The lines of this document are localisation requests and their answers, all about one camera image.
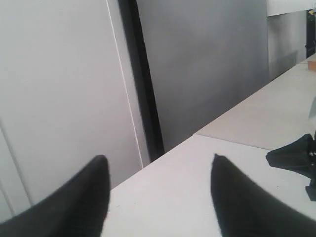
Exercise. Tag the dark vertical door frame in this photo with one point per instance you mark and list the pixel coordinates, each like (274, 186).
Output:
(142, 77)

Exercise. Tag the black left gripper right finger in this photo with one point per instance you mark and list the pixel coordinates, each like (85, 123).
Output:
(244, 209)

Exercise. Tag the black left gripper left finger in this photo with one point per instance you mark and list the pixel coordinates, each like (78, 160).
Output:
(77, 209)

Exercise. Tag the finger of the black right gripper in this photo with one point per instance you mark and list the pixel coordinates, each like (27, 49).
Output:
(292, 157)

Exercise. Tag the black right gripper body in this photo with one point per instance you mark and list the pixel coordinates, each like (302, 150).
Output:
(311, 188)

